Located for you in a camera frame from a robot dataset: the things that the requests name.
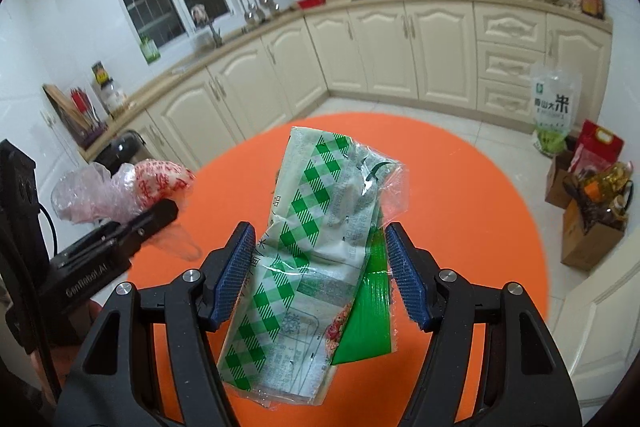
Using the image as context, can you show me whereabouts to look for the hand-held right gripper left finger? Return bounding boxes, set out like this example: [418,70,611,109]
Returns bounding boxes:
[54,221,257,427]

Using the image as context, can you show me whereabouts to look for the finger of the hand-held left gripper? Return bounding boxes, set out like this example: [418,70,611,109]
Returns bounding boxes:
[102,198,180,258]

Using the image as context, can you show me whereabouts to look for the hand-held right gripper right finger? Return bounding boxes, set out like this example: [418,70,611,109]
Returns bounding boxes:
[384,222,583,427]

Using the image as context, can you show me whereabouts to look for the red print plastic bag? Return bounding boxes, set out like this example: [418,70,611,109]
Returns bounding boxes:
[50,158,201,260]

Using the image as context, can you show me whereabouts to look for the green foil packet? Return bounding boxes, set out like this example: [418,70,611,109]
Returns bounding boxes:
[332,227,401,365]

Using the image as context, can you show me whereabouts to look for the green checked plastic wrapper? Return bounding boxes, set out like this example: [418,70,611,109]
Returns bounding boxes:
[217,124,406,408]

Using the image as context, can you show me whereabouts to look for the person's left hand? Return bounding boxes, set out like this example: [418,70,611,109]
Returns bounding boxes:
[27,299,105,403]

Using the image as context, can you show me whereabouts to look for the black rice cooker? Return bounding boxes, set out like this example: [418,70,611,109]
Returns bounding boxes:
[95,129,151,172]

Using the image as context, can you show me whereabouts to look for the purple board rack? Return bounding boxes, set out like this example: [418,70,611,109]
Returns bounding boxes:
[65,87,108,148]

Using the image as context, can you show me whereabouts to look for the large clear plastic jar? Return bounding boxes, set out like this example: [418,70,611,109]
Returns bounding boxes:
[100,79,132,118]

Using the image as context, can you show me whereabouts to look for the knife rack with utensils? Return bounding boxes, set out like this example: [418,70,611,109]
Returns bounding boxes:
[42,84,88,142]

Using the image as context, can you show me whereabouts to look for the small cardboard box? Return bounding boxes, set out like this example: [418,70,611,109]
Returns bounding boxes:
[544,152,576,209]

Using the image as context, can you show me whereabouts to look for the large cardboard box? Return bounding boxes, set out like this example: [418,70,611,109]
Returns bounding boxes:
[561,197,628,272]

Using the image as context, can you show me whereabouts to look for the white panel door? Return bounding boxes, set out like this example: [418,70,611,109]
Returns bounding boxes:
[547,227,640,408]

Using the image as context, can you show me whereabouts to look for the cream cabinet drawer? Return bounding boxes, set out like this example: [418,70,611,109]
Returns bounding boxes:
[475,4,547,52]
[477,79,536,112]
[477,43,543,85]

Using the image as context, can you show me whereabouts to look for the yellow oil jug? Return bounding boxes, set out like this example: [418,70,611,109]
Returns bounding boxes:
[565,161,635,228]

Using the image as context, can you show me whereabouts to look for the white green rice bag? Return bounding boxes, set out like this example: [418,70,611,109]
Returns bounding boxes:
[530,62,583,155]

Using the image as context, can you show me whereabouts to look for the cream lower kitchen cabinets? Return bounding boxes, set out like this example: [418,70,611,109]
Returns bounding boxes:
[82,0,613,168]

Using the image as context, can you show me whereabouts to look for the red gift box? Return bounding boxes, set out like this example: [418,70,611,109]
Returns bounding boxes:
[570,119,626,180]

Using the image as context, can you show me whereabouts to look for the hanging metal utensils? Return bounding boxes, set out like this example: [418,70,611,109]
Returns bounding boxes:
[242,0,281,25]

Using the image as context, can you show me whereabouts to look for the black cable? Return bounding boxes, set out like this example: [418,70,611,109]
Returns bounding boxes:
[37,207,58,258]

